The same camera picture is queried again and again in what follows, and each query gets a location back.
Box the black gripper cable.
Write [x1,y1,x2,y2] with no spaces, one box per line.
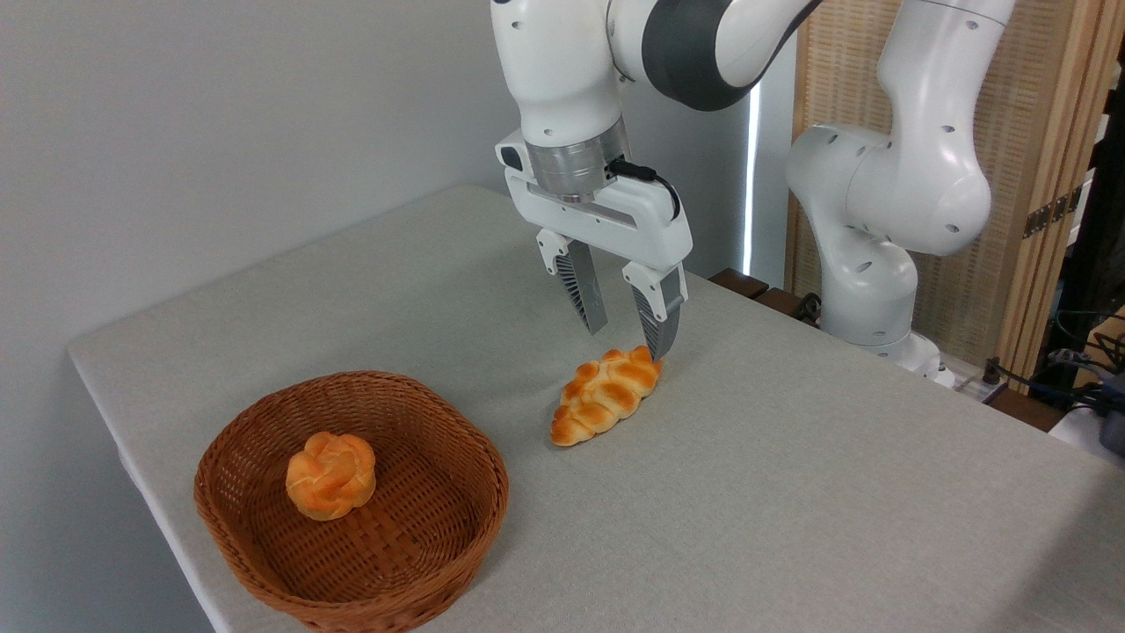
[608,158,682,222]

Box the metal screen hinge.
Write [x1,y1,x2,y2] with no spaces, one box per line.
[1022,185,1084,240]

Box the long braided bread loaf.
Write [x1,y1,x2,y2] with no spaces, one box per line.
[550,346,664,447]

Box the black metal stand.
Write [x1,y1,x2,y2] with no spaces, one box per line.
[1037,88,1125,388]

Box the brown wicker basket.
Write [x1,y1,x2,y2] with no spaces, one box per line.
[193,370,511,633]

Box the blue grey device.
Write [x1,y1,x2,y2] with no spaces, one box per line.
[1099,374,1125,456]

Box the dark wooden block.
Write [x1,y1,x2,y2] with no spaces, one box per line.
[756,287,823,328]
[984,387,1066,433]
[708,267,770,300]

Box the bamboo folding screen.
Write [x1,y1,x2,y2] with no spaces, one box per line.
[785,0,1125,383]

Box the grey tablecloth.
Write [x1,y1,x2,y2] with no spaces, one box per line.
[69,185,1125,633]

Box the black cable with plug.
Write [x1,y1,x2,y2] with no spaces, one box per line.
[981,356,1104,410]

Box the round knotted bread roll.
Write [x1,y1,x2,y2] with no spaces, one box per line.
[285,431,378,521]

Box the looped black cable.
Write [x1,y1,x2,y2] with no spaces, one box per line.
[1053,308,1125,370]

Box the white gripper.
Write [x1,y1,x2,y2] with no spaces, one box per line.
[495,130,693,361]

